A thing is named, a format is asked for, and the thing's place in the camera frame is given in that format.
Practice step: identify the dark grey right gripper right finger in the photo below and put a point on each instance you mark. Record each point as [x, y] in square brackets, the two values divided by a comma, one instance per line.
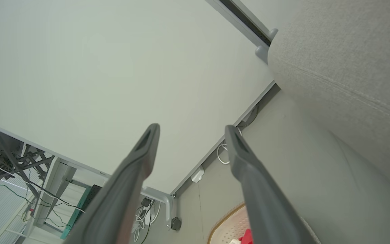
[259, 196]

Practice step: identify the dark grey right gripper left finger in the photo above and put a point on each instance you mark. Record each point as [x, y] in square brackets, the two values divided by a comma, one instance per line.
[124, 189]

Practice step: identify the red garment with white trim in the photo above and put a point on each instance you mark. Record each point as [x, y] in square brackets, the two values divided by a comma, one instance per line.
[246, 237]

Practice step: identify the grey fabric sofa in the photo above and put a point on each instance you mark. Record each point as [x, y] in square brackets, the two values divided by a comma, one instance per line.
[344, 67]

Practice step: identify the black power adapter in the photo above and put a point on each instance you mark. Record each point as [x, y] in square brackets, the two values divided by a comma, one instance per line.
[145, 202]

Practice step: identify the white perforated laundry basket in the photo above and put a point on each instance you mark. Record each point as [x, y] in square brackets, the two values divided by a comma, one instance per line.
[230, 227]

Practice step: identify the teal box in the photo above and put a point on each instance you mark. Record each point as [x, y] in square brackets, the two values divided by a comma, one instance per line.
[76, 213]

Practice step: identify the black caster wheel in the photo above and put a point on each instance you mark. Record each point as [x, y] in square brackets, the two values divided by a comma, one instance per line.
[176, 223]

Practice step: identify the white wall adapter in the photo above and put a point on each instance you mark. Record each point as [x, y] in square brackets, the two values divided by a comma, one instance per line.
[197, 175]

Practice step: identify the white desk frame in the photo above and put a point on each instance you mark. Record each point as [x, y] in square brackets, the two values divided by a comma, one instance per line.
[59, 179]

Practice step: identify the grey door frame rail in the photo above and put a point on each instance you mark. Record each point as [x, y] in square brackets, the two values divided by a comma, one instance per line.
[245, 22]

